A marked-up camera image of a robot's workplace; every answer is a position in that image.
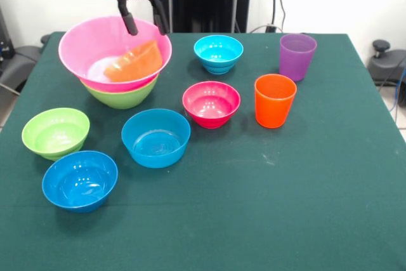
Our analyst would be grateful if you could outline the orange bowl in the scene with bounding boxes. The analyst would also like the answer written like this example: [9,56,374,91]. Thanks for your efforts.
[103,40,164,83]

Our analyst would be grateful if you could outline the large pink bowl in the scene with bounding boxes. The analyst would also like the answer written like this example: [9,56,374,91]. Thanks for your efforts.
[58,16,173,93]

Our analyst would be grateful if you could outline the small red bowl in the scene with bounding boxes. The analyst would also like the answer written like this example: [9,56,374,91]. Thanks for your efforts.
[182,81,241,129]

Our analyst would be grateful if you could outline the wide light blue bowl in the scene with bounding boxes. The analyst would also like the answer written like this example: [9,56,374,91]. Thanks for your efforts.
[121,108,192,169]

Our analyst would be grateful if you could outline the small light blue footed bowl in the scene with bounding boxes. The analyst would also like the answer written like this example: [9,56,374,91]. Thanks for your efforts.
[193,34,244,76]

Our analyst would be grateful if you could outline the large green bowl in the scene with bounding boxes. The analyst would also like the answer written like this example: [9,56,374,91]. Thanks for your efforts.
[79,74,159,110]

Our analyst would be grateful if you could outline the black and grey equipment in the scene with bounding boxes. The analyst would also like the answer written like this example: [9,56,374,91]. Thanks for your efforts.
[0,4,44,94]

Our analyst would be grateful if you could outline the small green bowl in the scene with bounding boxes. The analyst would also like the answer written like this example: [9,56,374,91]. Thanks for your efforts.
[21,107,91,162]

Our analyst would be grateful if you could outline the orange cup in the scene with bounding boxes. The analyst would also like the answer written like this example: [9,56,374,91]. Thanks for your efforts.
[254,74,298,129]

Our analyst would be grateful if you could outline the purple cup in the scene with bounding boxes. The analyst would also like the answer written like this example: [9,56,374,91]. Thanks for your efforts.
[278,33,318,82]

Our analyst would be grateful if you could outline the dark blue bowl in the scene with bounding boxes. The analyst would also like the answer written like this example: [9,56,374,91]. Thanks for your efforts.
[41,150,119,214]

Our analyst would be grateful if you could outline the dark green tablecloth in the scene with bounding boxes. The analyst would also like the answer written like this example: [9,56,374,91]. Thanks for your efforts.
[0,31,406,271]

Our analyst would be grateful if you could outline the black equipment with knob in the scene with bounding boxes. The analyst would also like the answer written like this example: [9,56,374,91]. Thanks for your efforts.
[367,39,406,109]

